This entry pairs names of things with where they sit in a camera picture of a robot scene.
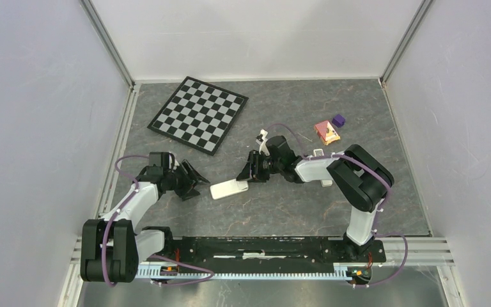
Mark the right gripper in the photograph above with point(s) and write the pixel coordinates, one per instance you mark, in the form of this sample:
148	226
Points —
250	173

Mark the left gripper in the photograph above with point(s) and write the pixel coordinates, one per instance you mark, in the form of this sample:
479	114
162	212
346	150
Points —
191	178

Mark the short white remote control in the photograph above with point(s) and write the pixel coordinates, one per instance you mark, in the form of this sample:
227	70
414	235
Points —
228	188

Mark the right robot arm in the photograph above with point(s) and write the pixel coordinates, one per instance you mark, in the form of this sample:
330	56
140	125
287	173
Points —
364	182

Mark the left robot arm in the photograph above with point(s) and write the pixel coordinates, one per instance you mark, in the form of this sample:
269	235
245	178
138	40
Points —
111	248

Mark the black and grey chessboard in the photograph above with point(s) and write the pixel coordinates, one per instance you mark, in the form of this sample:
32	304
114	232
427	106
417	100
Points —
198	114

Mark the red and yellow block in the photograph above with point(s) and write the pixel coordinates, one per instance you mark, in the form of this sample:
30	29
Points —
326	132

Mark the purple cube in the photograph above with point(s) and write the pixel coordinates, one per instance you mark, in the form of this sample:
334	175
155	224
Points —
338	120

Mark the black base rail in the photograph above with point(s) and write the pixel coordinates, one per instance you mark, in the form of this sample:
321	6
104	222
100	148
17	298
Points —
269	254

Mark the white slotted cable duct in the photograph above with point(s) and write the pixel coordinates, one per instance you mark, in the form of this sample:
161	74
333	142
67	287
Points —
153	270

